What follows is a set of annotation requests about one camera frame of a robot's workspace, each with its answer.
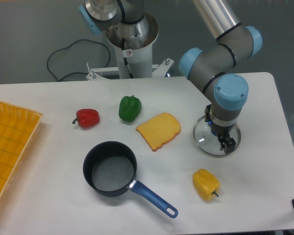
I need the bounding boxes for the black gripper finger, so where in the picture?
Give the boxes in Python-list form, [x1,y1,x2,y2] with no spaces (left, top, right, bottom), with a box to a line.
[219,135,236,154]

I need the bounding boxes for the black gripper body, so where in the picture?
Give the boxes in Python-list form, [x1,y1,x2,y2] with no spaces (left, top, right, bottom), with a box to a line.
[204,104,236,141]

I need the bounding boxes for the yellow toy bread slice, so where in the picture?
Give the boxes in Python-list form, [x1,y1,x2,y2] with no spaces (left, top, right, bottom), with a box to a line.
[136,113,181,151]

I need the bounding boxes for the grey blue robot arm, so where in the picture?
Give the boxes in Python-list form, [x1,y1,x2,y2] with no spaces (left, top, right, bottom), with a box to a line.
[79,0,263,157]

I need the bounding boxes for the glass pot lid blue knob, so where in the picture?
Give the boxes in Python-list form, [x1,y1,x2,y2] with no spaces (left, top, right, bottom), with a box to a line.
[193,116,241,158]

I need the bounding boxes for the yellow toy bell pepper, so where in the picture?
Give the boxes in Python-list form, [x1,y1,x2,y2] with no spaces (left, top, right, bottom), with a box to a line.
[193,168,220,202]

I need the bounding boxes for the green toy bell pepper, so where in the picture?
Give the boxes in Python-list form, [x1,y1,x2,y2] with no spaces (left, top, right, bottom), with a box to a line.
[119,95,142,122]

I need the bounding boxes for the red toy bell pepper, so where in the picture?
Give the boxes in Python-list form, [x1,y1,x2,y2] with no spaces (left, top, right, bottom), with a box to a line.
[72,109,100,128]

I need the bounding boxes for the yellow woven basket tray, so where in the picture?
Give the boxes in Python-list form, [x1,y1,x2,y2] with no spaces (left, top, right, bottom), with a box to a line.
[0,101,43,200]

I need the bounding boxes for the black saucepan blue handle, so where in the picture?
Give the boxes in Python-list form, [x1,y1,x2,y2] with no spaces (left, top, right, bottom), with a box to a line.
[83,141,178,218]

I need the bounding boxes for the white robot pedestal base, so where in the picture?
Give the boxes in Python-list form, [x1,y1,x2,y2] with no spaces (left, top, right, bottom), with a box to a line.
[85,13,174,81]

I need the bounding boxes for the black cable on floor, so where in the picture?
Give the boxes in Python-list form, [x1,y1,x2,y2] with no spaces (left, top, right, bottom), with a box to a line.
[47,39,111,82]

